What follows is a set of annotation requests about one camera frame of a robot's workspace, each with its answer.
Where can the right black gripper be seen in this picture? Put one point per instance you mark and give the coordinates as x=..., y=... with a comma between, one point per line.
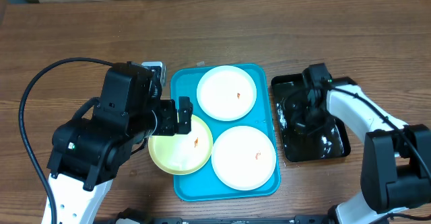
x=302, y=122

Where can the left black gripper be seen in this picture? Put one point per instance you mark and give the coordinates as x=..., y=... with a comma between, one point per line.
x=167, y=128

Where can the yellow plate with stain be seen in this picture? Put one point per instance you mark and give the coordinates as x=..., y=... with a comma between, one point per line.
x=183, y=154

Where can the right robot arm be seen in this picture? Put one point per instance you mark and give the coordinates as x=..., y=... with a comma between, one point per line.
x=395, y=173

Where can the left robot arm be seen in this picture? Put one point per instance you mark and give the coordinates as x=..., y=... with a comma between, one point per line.
x=90, y=148

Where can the black rectangular tray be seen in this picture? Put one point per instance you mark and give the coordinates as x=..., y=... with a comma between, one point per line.
x=333, y=143

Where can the teal plastic tray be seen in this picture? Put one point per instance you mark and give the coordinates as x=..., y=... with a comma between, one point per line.
x=204, y=184

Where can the white plate with stain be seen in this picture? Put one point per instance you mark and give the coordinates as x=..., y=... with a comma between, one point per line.
x=226, y=93

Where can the small tape scrap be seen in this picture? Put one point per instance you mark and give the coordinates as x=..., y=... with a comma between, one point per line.
x=200, y=63

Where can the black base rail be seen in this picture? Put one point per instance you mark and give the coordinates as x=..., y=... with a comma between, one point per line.
x=134, y=216

